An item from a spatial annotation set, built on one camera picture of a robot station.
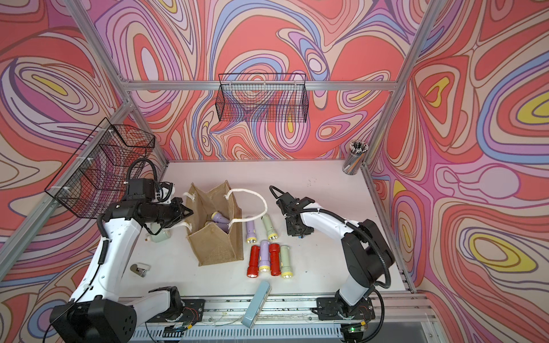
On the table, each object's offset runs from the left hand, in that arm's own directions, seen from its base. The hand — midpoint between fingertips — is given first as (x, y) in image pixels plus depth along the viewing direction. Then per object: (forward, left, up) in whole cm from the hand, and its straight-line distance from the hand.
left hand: (194, 211), depth 76 cm
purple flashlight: (+7, -4, -17) cm, 19 cm away
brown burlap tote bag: (-9, -6, -7) cm, 13 cm away
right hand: (-2, -40, -16) cm, 44 cm away
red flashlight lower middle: (-11, -29, -18) cm, 36 cm away
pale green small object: (-1, +18, -18) cm, 25 cm away
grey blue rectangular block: (-26, -23, -21) cm, 40 cm away
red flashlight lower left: (-15, -21, -18) cm, 31 cm away
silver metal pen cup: (+37, -69, -10) cm, 79 cm away
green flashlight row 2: (-16, -34, -18) cm, 41 cm away
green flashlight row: (-1, -28, -17) cm, 33 cm away
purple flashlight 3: (-8, -25, -18) cm, 32 cm away
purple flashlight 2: (-1, -19, -18) cm, 26 cm away
